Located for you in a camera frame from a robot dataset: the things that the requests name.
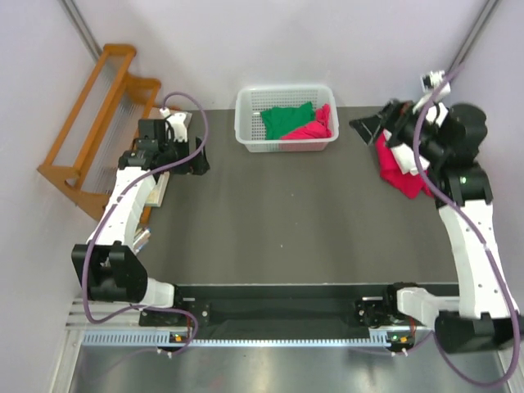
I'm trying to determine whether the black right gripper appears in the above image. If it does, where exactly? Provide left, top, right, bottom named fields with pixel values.
left=348, top=97, right=445, bottom=163

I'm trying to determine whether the white t-shirt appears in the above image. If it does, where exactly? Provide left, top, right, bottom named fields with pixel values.
left=382, top=129, right=430, bottom=176

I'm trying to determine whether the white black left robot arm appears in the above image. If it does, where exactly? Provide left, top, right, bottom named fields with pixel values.
left=71, top=109, right=210, bottom=325

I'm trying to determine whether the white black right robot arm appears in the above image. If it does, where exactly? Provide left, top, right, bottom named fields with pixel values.
left=349, top=100, right=523, bottom=354

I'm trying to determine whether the stack of folded pink shirts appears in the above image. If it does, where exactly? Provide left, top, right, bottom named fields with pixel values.
left=375, top=134, right=433, bottom=199

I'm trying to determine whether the pink t-shirt in basket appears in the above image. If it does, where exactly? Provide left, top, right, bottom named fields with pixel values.
left=281, top=104, right=332, bottom=140

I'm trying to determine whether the yellow picture book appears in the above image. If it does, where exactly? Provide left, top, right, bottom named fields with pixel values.
left=145, top=172, right=169, bottom=208

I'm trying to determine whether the white plastic laundry basket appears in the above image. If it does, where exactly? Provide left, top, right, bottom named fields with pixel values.
left=234, top=84, right=339, bottom=153

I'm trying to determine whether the brown cardboard sheet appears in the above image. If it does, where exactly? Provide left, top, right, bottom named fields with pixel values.
left=149, top=106, right=192, bottom=124

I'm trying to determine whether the green t-shirt in basket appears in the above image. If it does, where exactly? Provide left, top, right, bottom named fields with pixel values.
left=260, top=102, right=315, bottom=140

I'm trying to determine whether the bundle of marker pens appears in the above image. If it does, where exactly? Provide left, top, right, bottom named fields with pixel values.
left=133, top=228, right=151, bottom=254

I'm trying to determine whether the orange wooden rack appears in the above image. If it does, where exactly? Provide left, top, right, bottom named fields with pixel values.
left=38, top=43, right=161, bottom=221

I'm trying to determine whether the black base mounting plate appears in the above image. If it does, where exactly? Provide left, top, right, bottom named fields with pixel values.
left=138, top=282, right=431, bottom=340

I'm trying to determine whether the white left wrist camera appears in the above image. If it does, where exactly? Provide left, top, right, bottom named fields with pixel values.
left=164, top=115, right=190, bottom=142

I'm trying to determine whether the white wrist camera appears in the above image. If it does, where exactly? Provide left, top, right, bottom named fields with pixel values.
left=164, top=115, right=190, bottom=142
left=412, top=70, right=451, bottom=126

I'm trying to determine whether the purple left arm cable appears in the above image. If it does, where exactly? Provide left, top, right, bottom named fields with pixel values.
left=81, top=91, right=210, bottom=355

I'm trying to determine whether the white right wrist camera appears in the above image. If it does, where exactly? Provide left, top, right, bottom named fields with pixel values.
left=412, top=70, right=451, bottom=126

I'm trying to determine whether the aluminium frame rail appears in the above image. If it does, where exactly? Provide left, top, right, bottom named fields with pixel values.
left=66, top=297, right=427, bottom=353

